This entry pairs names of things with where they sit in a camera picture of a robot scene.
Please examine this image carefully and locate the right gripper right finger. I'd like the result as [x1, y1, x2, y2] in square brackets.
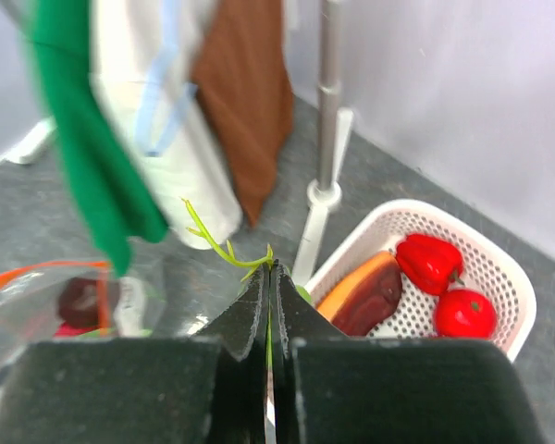
[269, 261, 352, 443]

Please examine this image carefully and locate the dark purple plum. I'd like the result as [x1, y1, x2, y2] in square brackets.
[56, 277, 101, 327]

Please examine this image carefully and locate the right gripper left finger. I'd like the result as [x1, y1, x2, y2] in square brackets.
[197, 265, 270, 443]

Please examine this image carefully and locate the silver clothes rack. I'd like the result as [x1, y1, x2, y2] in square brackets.
[4, 0, 355, 288]

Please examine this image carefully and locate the white garment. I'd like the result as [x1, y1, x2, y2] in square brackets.
[91, 0, 242, 250]

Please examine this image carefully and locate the red tomato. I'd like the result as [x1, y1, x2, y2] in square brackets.
[433, 289, 498, 339]

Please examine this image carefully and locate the pink dragon fruit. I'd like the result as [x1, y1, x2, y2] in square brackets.
[53, 322, 117, 339]

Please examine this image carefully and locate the clear orange zip bag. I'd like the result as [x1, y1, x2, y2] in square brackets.
[0, 259, 167, 399]

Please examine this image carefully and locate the brown garment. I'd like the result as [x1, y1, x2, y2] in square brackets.
[191, 0, 293, 226]

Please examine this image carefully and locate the green t-shirt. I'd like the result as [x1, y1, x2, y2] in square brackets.
[27, 0, 168, 276]

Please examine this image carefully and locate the brown orange food piece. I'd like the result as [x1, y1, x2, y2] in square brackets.
[317, 252, 403, 337]

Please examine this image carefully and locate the red bell pepper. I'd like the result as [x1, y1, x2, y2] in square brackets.
[395, 233, 463, 296]

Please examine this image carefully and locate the purple grape bunch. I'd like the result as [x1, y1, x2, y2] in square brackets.
[180, 197, 315, 371]

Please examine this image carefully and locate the white perforated plastic basket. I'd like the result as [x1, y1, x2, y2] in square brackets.
[304, 199, 537, 361]

